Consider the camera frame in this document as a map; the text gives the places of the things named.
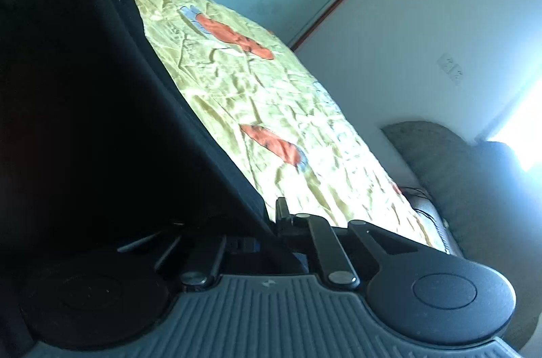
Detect bright window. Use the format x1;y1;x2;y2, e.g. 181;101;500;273
488;78;542;172

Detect black pants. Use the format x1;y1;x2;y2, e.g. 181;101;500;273
1;0;280;266

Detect yellow floral bed sheet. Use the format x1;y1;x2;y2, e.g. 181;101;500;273
134;0;432;247

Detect grey upholstered headboard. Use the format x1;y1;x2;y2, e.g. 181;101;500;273
382;121;541;350

